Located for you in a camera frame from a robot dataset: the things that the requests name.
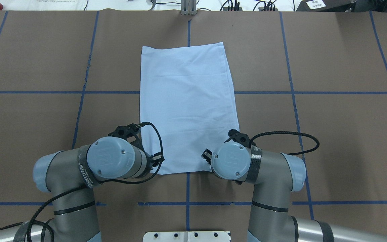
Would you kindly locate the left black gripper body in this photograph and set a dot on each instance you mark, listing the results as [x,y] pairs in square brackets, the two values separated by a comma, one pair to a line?
[155,159]

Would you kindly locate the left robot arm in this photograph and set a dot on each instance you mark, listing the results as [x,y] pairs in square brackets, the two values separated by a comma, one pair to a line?
[70,176]

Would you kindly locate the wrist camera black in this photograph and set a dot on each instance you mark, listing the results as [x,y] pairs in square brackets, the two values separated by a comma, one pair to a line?
[238,137]
[129,133]

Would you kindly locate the light blue t-shirt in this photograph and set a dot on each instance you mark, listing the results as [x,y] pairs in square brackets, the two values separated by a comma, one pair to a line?
[187,93]

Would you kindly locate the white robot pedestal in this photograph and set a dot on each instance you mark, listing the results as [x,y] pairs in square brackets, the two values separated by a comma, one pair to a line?
[187,236]

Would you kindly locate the black power adapter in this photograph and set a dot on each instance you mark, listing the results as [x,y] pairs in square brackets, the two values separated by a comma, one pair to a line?
[326,6]

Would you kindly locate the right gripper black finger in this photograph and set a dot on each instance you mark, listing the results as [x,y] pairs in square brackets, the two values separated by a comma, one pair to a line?
[207,156]

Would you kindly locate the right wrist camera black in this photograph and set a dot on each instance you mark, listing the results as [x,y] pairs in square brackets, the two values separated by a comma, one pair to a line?
[238,137]

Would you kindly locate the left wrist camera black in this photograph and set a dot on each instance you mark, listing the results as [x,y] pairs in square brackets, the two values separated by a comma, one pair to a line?
[129,133]

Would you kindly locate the aluminium frame post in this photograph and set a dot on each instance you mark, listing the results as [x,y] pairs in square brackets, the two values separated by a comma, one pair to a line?
[189,7]

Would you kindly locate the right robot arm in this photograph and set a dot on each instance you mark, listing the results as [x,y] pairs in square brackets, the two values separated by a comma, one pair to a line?
[275,176]

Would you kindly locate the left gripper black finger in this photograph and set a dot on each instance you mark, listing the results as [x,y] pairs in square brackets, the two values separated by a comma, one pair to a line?
[157,159]

